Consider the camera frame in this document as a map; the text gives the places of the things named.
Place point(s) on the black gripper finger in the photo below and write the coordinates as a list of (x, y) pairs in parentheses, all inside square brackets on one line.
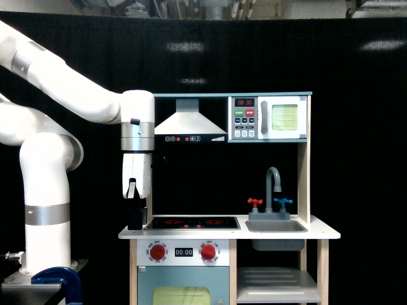
[(134, 209)]

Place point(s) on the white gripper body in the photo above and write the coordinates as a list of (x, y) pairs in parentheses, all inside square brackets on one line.
[(136, 175)]

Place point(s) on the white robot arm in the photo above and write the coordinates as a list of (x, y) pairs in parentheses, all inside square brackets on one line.
[(48, 151)]

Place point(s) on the left red oven knob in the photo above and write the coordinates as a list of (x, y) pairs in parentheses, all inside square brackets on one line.
[(157, 252)]

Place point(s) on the red oven knob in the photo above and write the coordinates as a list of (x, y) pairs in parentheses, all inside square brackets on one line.
[(208, 252), (157, 252)]

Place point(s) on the black oven timer display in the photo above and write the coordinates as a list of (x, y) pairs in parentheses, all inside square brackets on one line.
[(183, 252)]

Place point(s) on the teal lower oven door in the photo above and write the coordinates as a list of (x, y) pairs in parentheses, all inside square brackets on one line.
[(183, 285)]

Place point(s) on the right red oven knob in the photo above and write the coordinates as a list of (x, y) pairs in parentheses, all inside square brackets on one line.
[(208, 252)]

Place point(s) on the black toy stovetop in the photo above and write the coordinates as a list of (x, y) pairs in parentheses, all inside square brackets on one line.
[(194, 223)]

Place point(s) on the grey range hood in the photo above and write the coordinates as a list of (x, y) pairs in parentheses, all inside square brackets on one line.
[(188, 126)]

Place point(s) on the blue C-clamp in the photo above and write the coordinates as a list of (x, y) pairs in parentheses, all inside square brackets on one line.
[(65, 276)]

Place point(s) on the grey microwave control panel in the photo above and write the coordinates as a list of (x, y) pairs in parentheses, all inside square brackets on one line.
[(243, 118)]

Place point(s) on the grey toy sink basin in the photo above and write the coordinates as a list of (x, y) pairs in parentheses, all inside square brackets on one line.
[(274, 227)]

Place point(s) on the grey lower shelf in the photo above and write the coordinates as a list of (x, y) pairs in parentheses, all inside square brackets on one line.
[(268, 285)]

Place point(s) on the black backdrop curtain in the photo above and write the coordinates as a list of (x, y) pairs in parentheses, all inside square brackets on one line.
[(358, 137)]

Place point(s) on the wooden toy kitchen frame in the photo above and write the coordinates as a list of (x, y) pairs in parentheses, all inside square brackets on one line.
[(228, 216)]

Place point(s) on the red tap handle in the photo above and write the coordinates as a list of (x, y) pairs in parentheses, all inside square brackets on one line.
[(255, 204)]

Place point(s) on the blue tap handle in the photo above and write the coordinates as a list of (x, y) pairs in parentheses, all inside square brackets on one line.
[(282, 203)]

